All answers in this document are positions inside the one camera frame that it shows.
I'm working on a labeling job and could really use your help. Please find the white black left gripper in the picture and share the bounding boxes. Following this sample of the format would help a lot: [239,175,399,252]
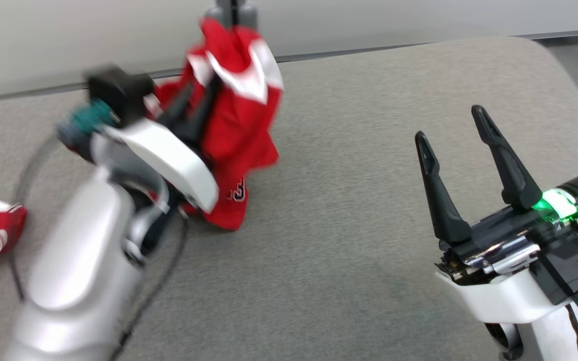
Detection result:
[91,75,223,214]

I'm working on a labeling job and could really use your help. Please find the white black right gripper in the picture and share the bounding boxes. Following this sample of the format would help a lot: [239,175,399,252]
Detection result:
[414,105,578,324]

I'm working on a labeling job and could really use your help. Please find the red and white jersey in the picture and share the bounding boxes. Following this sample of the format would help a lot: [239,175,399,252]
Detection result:
[154,17,284,231]

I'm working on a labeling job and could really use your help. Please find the teal left camera connector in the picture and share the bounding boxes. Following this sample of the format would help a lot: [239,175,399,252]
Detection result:
[58,99,119,146]

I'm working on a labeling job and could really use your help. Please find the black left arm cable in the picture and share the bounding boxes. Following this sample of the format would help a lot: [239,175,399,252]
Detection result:
[113,213,190,361]

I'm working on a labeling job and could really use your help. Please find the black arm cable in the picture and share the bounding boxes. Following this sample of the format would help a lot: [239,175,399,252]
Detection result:
[113,213,190,361]
[564,303,578,361]

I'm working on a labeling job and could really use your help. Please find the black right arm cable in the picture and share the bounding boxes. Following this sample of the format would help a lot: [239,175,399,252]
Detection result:
[564,303,578,361]

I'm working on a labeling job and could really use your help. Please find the thin black left camera cable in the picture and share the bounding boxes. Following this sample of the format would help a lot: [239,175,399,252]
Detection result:
[11,135,61,301]

